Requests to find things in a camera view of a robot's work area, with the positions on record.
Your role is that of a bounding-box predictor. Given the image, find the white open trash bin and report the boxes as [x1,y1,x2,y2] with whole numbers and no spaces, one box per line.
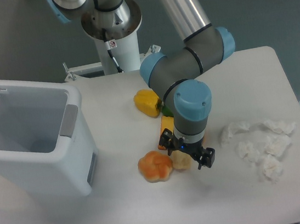
[0,80,97,196]

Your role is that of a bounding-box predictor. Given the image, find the green bell pepper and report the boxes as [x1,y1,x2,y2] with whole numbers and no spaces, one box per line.
[161,105,174,117]

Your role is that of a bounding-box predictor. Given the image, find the crumpled white tissue left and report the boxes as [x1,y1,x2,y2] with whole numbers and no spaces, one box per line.
[237,141,261,163]

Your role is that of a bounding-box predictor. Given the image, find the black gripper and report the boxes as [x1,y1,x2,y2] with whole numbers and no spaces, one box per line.
[159,128,216,170]

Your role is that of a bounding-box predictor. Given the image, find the crumpled white tissue bottom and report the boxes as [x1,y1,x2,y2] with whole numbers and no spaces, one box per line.
[257,154,283,183]

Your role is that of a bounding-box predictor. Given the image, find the pale rectangular bread roll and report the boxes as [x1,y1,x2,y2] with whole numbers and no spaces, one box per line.
[170,150,193,170]

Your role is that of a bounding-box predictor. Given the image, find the yellow bell pepper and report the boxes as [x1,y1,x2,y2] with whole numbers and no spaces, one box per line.
[133,89,162,118]

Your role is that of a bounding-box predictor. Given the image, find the round knotted orange bun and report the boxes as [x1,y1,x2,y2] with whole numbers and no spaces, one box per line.
[138,151,173,182]

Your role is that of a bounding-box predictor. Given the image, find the crumpled white tissue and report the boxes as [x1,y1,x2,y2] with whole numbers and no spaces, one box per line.
[260,119,297,135]
[237,141,261,163]
[257,154,283,183]
[264,134,292,158]

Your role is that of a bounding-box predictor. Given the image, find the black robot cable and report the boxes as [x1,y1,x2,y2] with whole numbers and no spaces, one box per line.
[101,27,125,75]

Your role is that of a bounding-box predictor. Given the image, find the crumpled white tissue upper right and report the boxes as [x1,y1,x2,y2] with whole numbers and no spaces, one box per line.
[260,119,297,135]

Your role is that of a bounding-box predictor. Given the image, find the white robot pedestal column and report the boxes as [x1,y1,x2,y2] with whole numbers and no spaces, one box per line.
[81,0,142,75]

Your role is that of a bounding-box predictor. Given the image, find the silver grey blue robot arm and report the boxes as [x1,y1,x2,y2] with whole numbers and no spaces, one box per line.
[47,0,235,167]

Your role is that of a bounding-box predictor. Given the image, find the orange toast bread slice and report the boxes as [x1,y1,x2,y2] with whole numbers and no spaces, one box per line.
[153,110,210,152]

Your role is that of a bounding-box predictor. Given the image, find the crumpled white tissue middle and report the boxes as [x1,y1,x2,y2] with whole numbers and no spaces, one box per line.
[264,134,292,158]

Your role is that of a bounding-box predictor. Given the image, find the white metal base frame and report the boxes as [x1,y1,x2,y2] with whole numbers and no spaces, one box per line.
[63,44,161,81]

